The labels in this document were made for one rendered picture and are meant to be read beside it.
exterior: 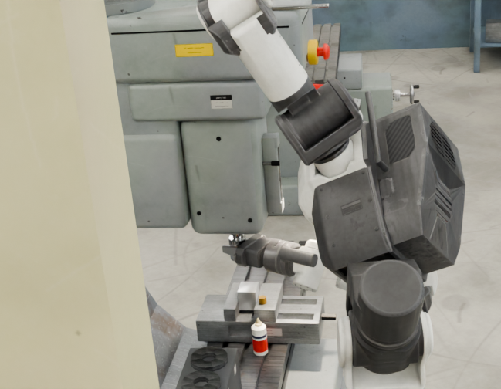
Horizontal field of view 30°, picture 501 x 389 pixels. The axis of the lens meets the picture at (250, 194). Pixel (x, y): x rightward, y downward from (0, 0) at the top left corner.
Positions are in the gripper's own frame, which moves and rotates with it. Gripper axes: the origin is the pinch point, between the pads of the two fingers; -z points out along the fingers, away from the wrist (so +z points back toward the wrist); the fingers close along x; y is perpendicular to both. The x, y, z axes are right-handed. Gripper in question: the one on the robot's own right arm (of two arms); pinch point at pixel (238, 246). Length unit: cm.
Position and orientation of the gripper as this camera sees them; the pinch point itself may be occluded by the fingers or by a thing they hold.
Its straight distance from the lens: 247.7
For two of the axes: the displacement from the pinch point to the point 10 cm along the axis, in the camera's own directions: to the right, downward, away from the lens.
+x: -5.6, 3.7, -7.4
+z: 8.2, 1.7, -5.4
